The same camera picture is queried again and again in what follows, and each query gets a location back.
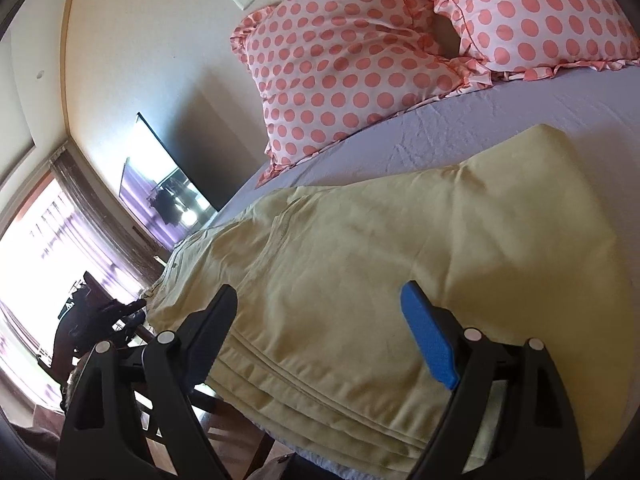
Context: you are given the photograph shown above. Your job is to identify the lavender bed sheet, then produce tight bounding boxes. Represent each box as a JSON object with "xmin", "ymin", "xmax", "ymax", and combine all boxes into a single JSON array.
[{"xmin": 202, "ymin": 62, "xmax": 640, "ymax": 480}]

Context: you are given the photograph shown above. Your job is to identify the pink polka dot pillow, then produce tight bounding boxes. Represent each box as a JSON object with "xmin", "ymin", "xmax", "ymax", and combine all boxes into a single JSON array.
[
  {"xmin": 382, "ymin": 0, "xmax": 640, "ymax": 82},
  {"xmin": 230, "ymin": 0, "xmax": 493, "ymax": 183}
]

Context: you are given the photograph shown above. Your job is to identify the wall-mounted television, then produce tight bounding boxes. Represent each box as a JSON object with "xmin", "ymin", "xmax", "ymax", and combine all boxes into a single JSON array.
[{"xmin": 119, "ymin": 113, "xmax": 220, "ymax": 247}]

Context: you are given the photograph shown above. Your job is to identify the dark clothes on chair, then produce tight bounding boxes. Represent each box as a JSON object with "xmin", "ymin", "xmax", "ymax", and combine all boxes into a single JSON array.
[{"xmin": 52, "ymin": 271, "xmax": 148, "ymax": 361}]

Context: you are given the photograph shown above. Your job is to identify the brown curtain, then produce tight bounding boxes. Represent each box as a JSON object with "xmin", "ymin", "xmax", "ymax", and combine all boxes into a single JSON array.
[{"xmin": 49, "ymin": 144, "xmax": 171, "ymax": 295}]

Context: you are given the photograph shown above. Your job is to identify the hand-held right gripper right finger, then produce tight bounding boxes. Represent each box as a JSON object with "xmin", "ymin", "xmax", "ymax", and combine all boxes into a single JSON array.
[{"xmin": 400, "ymin": 281, "xmax": 586, "ymax": 480}]

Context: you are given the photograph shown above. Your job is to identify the pale yellow pants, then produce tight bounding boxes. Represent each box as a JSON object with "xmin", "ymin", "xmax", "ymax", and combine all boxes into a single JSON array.
[{"xmin": 145, "ymin": 123, "xmax": 622, "ymax": 474}]

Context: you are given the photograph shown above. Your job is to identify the dark wooden chair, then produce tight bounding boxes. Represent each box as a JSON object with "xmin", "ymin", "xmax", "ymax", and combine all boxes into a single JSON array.
[{"xmin": 37, "ymin": 271, "xmax": 273, "ymax": 480}]

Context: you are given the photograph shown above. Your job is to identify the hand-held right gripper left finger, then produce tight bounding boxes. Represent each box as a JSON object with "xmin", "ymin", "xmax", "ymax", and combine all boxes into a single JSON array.
[{"xmin": 58, "ymin": 284, "xmax": 239, "ymax": 480}]

